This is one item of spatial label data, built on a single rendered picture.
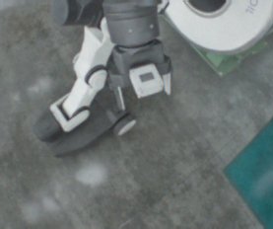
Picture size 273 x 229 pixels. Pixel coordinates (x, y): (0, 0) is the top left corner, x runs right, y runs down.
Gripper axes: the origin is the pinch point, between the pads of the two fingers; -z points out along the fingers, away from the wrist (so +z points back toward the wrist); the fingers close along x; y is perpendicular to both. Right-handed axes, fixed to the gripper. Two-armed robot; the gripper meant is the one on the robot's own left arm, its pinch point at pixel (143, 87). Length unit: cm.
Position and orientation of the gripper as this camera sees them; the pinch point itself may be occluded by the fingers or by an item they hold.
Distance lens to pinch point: 40.2
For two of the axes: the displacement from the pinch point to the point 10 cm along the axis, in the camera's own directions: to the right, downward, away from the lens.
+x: -9.3, 3.3, -1.5
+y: 3.3, 6.0, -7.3
